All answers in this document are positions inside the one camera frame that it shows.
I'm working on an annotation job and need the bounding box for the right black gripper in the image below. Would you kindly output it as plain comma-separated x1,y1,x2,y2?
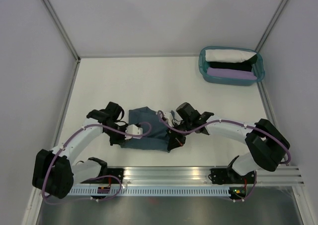
166,120,193,150

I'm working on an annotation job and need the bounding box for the blue-grey t shirt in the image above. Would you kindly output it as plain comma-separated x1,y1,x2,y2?
119,106,174,153

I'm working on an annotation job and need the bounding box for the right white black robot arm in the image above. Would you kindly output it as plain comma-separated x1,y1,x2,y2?
158,102,291,183

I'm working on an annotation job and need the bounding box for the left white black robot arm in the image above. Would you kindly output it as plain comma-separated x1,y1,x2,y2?
32,102,126,199

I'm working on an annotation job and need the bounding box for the teal plastic basket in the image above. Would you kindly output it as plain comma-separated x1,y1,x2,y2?
198,46,265,86

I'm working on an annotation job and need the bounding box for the purple rolled t shirt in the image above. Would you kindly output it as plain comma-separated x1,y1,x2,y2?
207,68,257,80

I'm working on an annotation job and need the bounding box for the white rolled t shirt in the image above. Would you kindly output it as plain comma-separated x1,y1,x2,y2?
205,49,258,63

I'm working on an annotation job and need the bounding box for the black rolled t shirt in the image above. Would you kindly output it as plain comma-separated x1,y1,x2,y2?
208,62,252,72

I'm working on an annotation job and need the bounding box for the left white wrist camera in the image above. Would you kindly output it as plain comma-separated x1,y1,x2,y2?
125,125,143,140

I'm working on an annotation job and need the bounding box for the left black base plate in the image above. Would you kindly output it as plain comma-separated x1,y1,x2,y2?
82,168,125,184

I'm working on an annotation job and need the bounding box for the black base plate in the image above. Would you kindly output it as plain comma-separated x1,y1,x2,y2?
82,168,125,184
208,168,255,185

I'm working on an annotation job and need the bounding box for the light blue cable duct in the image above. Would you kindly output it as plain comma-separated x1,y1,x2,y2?
68,186,230,197

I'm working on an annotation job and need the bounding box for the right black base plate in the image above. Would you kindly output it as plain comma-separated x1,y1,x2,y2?
208,168,255,185

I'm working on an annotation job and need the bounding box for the aluminium front rail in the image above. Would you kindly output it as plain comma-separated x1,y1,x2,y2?
72,165,305,186

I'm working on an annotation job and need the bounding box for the left aluminium frame post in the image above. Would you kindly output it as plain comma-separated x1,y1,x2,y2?
41,0,80,62

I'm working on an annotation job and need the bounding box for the aluminium frame post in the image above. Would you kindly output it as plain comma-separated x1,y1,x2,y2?
255,0,290,52
41,0,80,62

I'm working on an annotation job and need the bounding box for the right aluminium frame post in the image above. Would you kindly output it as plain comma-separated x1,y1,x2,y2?
255,0,290,52

